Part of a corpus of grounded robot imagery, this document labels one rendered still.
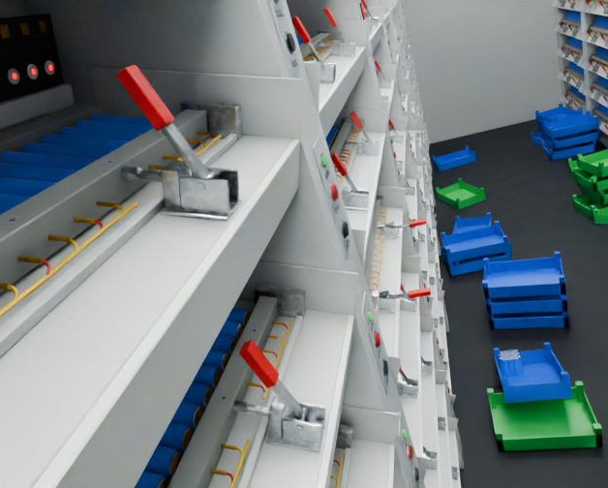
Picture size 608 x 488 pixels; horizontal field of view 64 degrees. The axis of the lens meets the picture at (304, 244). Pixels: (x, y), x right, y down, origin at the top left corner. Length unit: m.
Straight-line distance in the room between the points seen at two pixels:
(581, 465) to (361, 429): 1.24
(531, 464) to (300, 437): 1.45
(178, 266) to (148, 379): 0.06
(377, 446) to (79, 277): 0.46
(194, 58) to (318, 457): 0.33
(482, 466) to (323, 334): 1.35
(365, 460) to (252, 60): 0.44
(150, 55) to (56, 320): 0.30
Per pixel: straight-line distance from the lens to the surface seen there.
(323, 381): 0.43
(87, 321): 0.22
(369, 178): 0.86
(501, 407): 1.94
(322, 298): 0.50
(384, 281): 0.90
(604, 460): 1.81
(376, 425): 0.61
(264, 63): 0.43
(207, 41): 0.44
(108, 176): 0.30
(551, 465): 1.79
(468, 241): 2.79
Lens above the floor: 1.39
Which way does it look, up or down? 24 degrees down
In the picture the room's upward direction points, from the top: 19 degrees counter-clockwise
